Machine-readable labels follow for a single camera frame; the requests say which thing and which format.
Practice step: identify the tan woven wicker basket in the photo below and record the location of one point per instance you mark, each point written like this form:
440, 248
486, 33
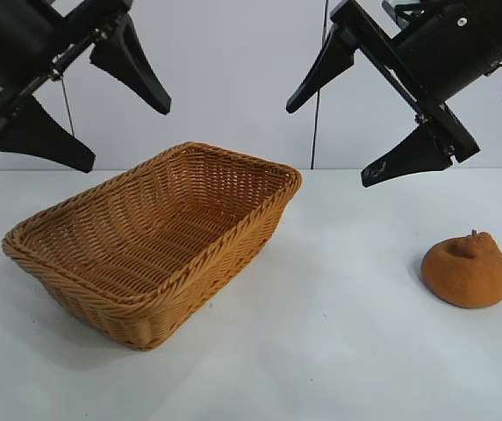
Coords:
167, 228

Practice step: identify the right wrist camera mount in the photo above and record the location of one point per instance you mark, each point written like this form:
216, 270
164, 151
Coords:
402, 15

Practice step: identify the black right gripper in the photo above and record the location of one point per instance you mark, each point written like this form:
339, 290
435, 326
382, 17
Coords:
448, 57

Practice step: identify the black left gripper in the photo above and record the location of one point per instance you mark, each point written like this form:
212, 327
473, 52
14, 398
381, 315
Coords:
9, 39

